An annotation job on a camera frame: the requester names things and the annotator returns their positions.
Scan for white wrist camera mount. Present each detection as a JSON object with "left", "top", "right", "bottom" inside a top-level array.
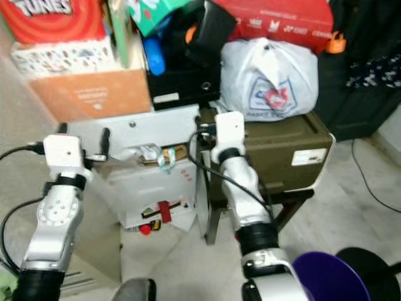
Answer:
[
  {"left": 209, "top": 110, "right": 246, "bottom": 164},
  {"left": 44, "top": 133, "right": 93, "bottom": 184}
]

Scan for white printed plastic bag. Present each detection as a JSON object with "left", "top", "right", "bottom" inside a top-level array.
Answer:
[{"left": 215, "top": 36, "right": 320, "bottom": 121}]

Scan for black box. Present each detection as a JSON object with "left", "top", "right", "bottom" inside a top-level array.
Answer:
[{"left": 147, "top": 55, "right": 220, "bottom": 112}]

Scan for purple plastic bucket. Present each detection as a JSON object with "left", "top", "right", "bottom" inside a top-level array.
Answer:
[{"left": 290, "top": 250, "right": 372, "bottom": 301}]

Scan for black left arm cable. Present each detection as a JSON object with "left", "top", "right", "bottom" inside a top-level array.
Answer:
[{"left": 0, "top": 142, "right": 47, "bottom": 278}]

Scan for white patterned box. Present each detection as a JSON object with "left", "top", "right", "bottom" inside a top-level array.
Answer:
[{"left": 8, "top": 36, "right": 121, "bottom": 80}]

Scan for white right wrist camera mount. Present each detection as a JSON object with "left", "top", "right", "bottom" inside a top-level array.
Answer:
[{"left": 209, "top": 110, "right": 246, "bottom": 164}]

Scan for orange cardboard box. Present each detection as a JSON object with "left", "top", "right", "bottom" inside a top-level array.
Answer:
[{"left": 29, "top": 67, "right": 154, "bottom": 124}]

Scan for thin black floor cable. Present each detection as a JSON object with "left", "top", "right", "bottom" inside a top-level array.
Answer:
[{"left": 350, "top": 137, "right": 401, "bottom": 215}]

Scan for teal green box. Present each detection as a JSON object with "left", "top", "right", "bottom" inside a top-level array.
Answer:
[{"left": 127, "top": 0, "right": 196, "bottom": 38}]

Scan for light green cloth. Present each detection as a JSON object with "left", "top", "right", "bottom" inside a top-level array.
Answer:
[{"left": 0, "top": 283, "right": 18, "bottom": 301}]

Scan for red cartoon print box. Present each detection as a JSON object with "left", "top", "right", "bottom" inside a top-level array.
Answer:
[{"left": 0, "top": 0, "right": 107, "bottom": 46}]

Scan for blue plastic bottle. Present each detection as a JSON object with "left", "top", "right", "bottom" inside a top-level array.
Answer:
[{"left": 142, "top": 34, "right": 168, "bottom": 77}]

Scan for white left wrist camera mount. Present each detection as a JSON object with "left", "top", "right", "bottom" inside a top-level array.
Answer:
[{"left": 44, "top": 133, "right": 93, "bottom": 184}]

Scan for white plastic bin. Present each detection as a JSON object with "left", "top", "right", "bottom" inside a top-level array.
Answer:
[{"left": 65, "top": 103, "right": 202, "bottom": 238}]

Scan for green upright board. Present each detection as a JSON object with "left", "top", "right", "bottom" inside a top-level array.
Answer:
[{"left": 105, "top": 0, "right": 131, "bottom": 68}]

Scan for small orange object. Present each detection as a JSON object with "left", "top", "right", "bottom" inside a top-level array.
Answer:
[{"left": 325, "top": 30, "right": 348, "bottom": 55}]

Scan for dark hanging clothes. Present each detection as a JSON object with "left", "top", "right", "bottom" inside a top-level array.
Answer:
[{"left": 312, "top": 0, "right": 401, "bottom": 144}]

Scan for silver left robot leg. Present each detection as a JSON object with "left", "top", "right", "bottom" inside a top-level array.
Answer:
[{"left": 112, "top": 277, "right": 159, "bottom": 301}]

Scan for black round stool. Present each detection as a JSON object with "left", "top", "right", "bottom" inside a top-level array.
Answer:
[{"left": 334, "top": 246, "right": 401, "bottom": 297}]

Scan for red flat box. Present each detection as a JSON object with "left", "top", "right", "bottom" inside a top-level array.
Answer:
[{"left": 215, "top": 0, "right": 335, "bottom": 53}]

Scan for olive green storage box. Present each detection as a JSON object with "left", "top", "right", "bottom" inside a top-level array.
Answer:
[{"left": 199, "top": 108, "right": 335, "bottom": 201}]

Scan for black fabric case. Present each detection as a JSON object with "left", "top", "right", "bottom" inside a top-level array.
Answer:
[{"left": 166, "top": 0, "right": 240, "bottom": 63}]

